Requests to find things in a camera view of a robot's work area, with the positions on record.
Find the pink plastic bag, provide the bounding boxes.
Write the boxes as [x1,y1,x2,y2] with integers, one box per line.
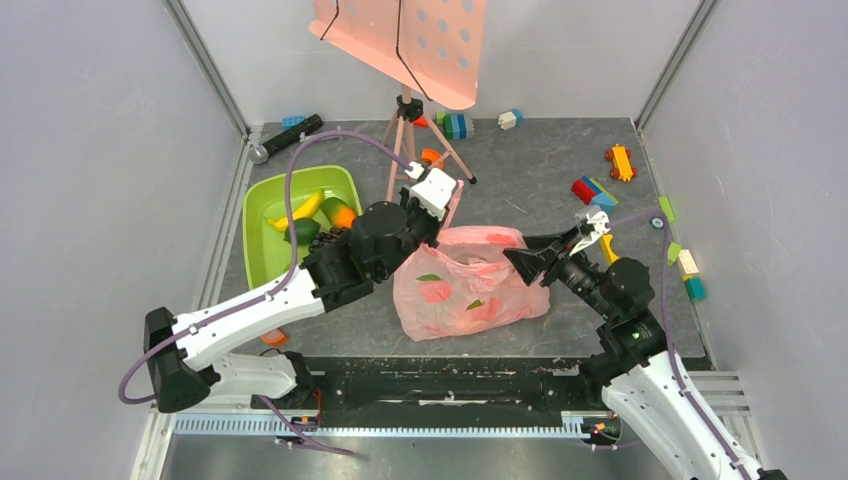
[392,187,550,342]

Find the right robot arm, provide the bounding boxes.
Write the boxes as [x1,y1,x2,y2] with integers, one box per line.
[503,227,786,479]

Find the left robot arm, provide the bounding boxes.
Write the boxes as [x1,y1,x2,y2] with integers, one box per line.
[144,188,451,413]

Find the fake mango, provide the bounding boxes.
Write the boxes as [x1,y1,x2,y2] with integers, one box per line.
[320,197,358,229]

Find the fake black grapes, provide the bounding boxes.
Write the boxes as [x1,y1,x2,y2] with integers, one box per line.
[308,228,341,254]

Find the fake banana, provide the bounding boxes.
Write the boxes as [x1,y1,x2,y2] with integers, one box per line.
[266,189,325,232]

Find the fake lime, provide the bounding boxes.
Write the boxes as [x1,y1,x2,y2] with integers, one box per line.
[284,217,322,246]

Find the yellow curved brick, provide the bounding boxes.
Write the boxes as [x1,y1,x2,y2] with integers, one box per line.
[600,234,620,266]

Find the red blue brick house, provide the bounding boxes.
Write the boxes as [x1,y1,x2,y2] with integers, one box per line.
[571,176,619,213]

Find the orange curved brick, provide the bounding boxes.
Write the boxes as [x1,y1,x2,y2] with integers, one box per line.
[420,148,447,169]

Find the small blue wheel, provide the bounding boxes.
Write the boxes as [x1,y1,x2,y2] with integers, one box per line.
[649,216,665,231]

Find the yellow toy car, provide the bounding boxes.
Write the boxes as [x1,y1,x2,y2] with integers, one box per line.
[604,144,638,182]

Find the green blue brick stack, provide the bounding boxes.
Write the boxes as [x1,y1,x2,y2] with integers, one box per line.
[435,111,475,140]

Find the green flat brick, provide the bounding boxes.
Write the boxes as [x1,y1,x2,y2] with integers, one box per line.
[658,196,676,223]

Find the green small brick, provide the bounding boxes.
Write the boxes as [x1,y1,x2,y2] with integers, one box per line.
[666,242,682,266]

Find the white blue brick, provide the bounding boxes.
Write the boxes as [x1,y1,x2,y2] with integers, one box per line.
[497,109,523,130]

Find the white teal brick stack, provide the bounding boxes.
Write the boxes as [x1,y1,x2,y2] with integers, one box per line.
[676,249,707,302]

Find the grey syringe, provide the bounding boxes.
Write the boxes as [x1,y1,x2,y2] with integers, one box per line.
[298,126,342,148]

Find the green plastic basin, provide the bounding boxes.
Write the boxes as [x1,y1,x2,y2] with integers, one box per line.
[242,165,362,289]

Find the blue toy brick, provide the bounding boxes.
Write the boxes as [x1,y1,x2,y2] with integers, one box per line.
[281,115,305,130]

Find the pink music stand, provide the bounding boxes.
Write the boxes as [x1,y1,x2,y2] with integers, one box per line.
[309,0,487,161]

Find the black microphone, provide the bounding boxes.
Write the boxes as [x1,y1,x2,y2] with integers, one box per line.
[248,114,323,165]

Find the orange slice toy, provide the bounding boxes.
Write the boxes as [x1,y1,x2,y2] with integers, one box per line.
[260,329,289,347]

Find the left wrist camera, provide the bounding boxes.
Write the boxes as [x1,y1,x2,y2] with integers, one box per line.
[405,162,459,221]

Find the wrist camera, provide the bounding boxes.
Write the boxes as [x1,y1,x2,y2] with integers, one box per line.
[570,205,610,256]
[405,162,459,221]

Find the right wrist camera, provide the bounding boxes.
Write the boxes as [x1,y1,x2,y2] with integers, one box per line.
[570,205,610,256]

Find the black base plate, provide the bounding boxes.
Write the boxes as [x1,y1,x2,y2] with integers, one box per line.
[271,357,611,428]

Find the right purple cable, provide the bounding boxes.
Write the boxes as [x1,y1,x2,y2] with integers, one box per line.
[582,208,757,480]

